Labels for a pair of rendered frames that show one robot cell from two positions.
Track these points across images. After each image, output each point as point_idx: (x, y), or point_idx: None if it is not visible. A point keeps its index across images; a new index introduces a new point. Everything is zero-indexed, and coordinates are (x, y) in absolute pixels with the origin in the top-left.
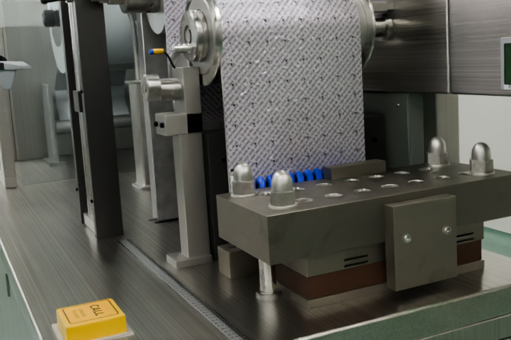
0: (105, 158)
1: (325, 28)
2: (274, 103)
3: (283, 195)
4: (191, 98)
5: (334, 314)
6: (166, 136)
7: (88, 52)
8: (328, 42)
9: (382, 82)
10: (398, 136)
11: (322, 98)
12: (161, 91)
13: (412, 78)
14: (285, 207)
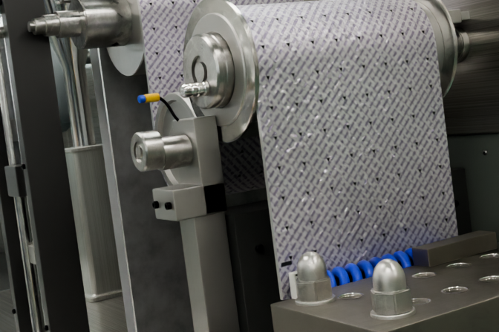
0: (63, 262)
1: (391, 49)
2: (333, 160)
3: (396, 296)
4: (208, 163)
5: None
6: (143, 222)
7: (31, 108)
8: (398, 69)
9: (458, 122)
10: (488, 196)
11: (396, 148)
12: (165, 155)
13: None
14: (401, 315)
